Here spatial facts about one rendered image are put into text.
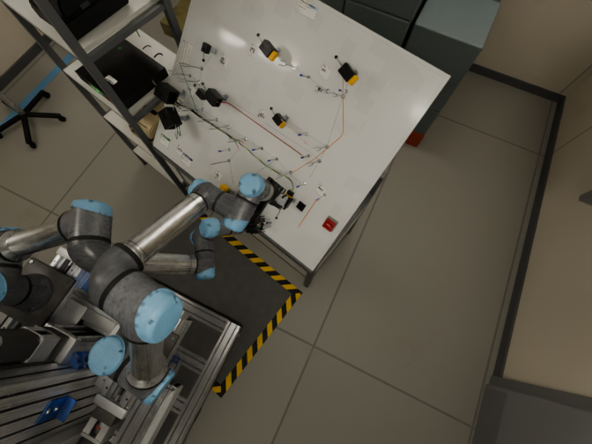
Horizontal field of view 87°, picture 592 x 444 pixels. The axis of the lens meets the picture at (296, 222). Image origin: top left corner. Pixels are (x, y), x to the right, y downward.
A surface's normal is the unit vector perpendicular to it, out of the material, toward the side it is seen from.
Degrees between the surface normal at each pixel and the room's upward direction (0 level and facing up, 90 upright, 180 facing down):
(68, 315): 0
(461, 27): 0
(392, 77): 45
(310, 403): 0
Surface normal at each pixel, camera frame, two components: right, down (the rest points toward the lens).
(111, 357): -0.09, -0.39
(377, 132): -0.43, 0.29
